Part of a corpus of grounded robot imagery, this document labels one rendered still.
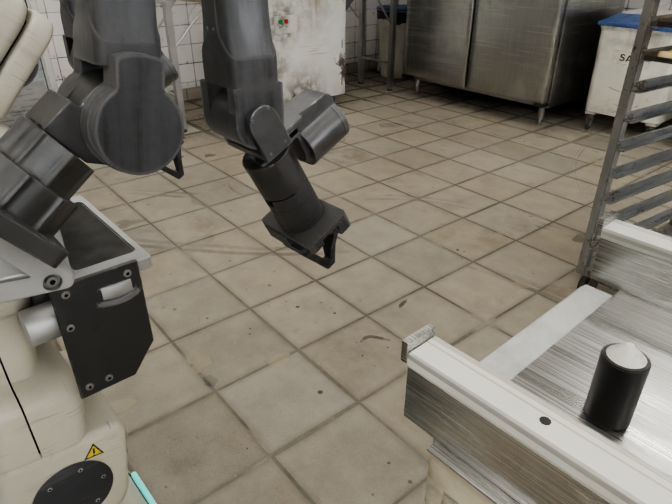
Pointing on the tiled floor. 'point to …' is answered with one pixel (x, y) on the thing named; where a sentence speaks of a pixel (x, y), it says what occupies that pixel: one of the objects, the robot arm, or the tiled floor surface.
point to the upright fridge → (507, 47)
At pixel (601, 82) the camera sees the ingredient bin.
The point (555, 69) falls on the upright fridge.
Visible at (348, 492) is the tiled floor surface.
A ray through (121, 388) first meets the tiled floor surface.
